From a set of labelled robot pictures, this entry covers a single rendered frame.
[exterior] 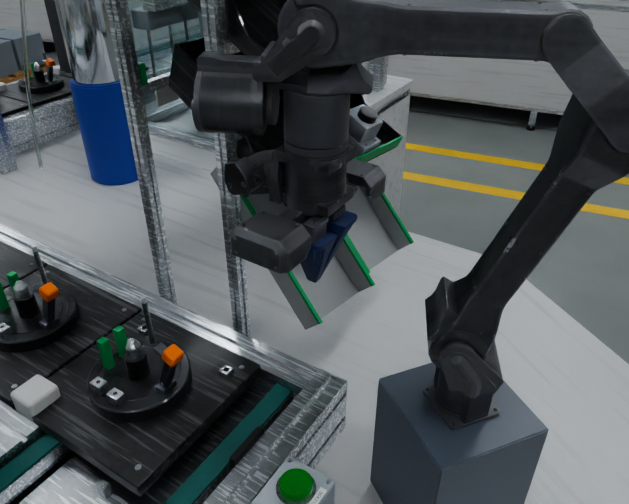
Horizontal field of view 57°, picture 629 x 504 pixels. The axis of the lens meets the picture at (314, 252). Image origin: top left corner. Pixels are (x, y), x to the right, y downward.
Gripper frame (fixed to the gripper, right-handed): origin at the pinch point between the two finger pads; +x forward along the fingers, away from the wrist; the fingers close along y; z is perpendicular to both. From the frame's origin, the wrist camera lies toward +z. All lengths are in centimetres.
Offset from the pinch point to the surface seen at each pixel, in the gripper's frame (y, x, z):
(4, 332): 11, 26, 47
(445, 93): -370, 105, 119
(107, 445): 14.7, 28.8, 20.9
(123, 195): -46, 40, 88
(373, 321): -37, 39, 9
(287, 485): 7.2, 28.2, -1.5
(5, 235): -10, 31, 80
